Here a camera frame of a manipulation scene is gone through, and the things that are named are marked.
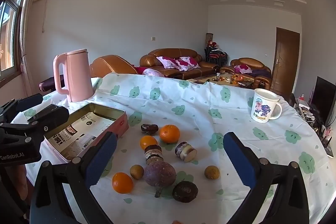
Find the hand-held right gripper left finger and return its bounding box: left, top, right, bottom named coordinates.
left=30, top=132, right=118, bottom=224

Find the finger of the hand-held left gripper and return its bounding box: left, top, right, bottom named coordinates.
left=28, top=105, right=70, bottom=136
left=0, top=93, right=44, bottom=119

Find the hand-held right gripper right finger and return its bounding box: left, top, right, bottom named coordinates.
left=223, top=132, right=315, bottom=224

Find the small orange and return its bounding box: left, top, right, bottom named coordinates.
left=112, top=172, right=134, bottom=194
left=140, top=135, right=158, bottom=150

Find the pink metal tin box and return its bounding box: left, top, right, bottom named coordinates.
left=43, top=102, right=129, bottom=164

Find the brown round longan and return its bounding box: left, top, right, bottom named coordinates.
left=204, top=165, right=220, bottom=180
left=130, top=164, right=144, bottom=180

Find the printed paper leaflet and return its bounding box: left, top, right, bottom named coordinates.
left=49, top=112, right=116, bottom=159

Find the pink electric kettle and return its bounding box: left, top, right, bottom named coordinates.
left=53, top=49, right=94, bottom=103

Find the dark brown date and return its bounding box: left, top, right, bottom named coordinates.
left=141, top=123, right=159, bottom=134

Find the white cartoon print mug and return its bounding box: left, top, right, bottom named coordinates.
left=250, top=88, right=284, bottom=123

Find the purple passion fruit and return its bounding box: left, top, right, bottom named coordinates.
left=143, top=161, right=177, bottom=198

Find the white green cloud tablecloth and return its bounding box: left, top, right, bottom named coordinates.
left=12, top=73, right=334, bottom=224

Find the large orange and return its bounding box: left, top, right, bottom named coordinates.
left=160, top=124, right=181, bottom=144

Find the light curtain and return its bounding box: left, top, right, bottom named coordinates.
left=19, top=0, right=45, bottom=81

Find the window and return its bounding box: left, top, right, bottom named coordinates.
left=0, top=0, right=29, bottom=83

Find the brown leather recliner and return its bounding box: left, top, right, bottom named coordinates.
left=90, top=55, right=139, bottom=78

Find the cluttered television cabinet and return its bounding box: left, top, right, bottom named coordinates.
left=290, top=94, right=336, bottom=157

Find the cluttered coffee table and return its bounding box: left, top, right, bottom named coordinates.
left=189, top=72, right=254, bottom=88

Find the purple blanket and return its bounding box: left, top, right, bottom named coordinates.
left=251, top=69, right=271, bottom=79

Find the pink floral pillow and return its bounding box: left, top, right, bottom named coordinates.
left=157, top=56, right=182, bottom=69
left=234, top=65, right=252, bottom=74
left=175, top=57, right=200, bottom=71

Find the brown leather armchair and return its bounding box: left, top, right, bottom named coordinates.
left=220, top=58, right=272, bottom=90

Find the pink bolster pillow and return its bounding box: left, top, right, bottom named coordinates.
left=142, top=68, right=165, bottom=78

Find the brown leather three-seat sofa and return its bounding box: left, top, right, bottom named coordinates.
left=140, top=48, right=220, bottom=80

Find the black television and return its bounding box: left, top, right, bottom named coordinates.
left=314, top=76, right=336, bottom=127

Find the stack of dark chairs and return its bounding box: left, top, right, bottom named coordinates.
left=204, top=45, right=228, bottom=66

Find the brown wooden door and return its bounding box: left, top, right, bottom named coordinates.
left=271, top=27, right=300, bottom=95

